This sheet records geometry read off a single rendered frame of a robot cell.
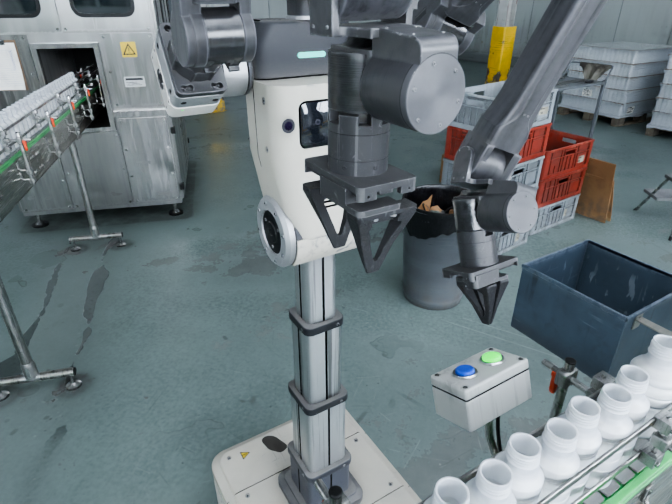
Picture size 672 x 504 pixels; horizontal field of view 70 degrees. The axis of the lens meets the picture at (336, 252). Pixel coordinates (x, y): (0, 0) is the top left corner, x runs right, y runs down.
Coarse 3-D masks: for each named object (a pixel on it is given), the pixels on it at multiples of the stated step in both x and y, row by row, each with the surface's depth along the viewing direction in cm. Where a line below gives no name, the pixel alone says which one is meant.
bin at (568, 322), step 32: (544, 256) 143; (576, 256) 153; (608, 256) 148; (544, 288) 135; (576, 288) 161; (608, 288) 151; (640, 288) 142; (512, 320) 148; (544, 320) 137; (576, 320) 128; (608, 320) 120; (640, 320) 118; (576, 352) 131; (608, 352) 122; (640, 352) 130
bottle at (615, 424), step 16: (608, 384) 66; (608, 400) 64; (624, 400) 65; (608, 416) 64; (624, 416) 64; (608, 432) 64; (624, 432) 64; (608, 448) 65; (624, 448) 66; (608, 464) 67; (592, 480) 69
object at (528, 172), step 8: (448, 160) 321; (528, 160) 320; (536, 160) 324; (448, 168) 325; (520, 168) 316; (528, 168) 324; (536, 168) 330; (448, 176) 327; (512, 176) 314; (520, 176) 322; (528, 176) 327; (536, 176) 335; (448, 184) 329; (528, 184) 332; (536, 184) 338
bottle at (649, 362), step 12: (660, 336) 70; (648, 348) 70; (660, 348) 68; (636, 360) 72; (648, 360) 70; (660, 360) 69; (648, 372) 69; (660, 372) 69; (660, 384) 68; (648, 396) 70; (660, 396) 69; (660, 408) 70; (648, 420) 72; (648, 432) 73
